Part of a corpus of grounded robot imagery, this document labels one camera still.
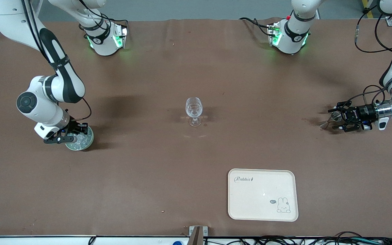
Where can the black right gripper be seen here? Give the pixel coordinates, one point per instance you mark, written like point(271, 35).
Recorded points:
point(74, 128)

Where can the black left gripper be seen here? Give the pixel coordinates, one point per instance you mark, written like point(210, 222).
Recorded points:
point(362, 111)

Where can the metal jigger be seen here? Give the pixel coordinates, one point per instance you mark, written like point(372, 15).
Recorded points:
point(335, 116)

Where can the clear ice cubes pile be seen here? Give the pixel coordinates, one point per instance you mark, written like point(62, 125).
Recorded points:
point(81, 141)

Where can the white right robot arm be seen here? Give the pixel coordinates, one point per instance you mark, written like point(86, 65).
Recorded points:
point(46, 109)

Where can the clear wine glass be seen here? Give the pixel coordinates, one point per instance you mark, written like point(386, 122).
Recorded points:
point(194, 109)

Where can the green ceramic bowl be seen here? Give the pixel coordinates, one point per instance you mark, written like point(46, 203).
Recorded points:
point(80, 149)

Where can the brown table mat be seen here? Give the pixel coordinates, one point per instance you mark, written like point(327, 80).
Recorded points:
point(148, 170)

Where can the black caster wheel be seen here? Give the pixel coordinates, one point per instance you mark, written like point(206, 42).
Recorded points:
point(366, 11)

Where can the beige rabbit print tray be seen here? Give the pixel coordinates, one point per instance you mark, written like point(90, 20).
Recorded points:
point(250, 200)

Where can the aluminium frame post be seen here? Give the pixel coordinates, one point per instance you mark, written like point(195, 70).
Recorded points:
point(391, 21)

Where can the metal bracket with brown post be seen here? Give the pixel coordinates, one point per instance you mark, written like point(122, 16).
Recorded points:
point(197, 234)

